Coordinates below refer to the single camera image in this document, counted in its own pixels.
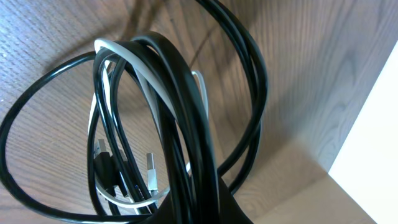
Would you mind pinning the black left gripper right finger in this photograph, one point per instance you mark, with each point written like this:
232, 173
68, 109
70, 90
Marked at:
230, 211

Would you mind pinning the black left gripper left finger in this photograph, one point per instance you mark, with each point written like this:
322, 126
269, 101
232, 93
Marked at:
171, 213

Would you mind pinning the cardboard box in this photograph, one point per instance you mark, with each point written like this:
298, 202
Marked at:
291, 187

